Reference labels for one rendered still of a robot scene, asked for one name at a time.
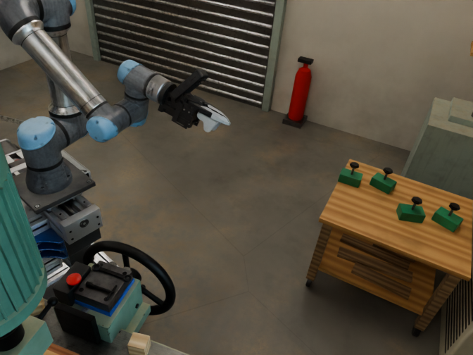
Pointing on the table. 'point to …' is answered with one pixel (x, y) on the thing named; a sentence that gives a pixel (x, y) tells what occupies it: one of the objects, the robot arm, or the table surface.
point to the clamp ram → (77, 322)
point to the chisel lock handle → (48, 306)
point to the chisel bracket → (32, 338)
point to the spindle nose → (12, 339)
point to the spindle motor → (17, 257)
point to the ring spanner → (111, 272)
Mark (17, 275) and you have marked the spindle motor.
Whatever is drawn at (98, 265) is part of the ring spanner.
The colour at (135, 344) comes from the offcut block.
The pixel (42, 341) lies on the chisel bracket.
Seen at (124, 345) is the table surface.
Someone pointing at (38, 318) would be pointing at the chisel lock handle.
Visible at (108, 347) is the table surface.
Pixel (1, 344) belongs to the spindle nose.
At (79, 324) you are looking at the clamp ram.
